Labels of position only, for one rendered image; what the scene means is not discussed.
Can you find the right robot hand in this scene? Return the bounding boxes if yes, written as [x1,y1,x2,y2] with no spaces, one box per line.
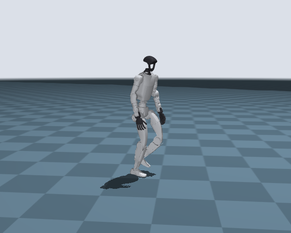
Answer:
[135,112,147,130]

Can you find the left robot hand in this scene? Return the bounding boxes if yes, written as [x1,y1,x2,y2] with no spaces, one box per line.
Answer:
[158,107,166,125]

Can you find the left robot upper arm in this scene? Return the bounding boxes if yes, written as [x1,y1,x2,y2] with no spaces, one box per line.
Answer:
[152,74,159,97]

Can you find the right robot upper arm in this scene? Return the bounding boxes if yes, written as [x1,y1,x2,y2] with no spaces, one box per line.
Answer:
[130,75,144,99]

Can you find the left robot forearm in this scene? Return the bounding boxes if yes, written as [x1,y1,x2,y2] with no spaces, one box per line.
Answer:
[153,95,161,112]

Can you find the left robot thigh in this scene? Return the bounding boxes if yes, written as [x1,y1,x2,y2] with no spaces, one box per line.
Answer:
[145,110,163,145]

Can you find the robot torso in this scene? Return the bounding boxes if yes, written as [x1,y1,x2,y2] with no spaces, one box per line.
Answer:
[136,71,156,117]

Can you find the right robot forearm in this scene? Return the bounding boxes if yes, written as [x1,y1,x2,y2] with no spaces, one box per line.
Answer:
[130,93,139,117]

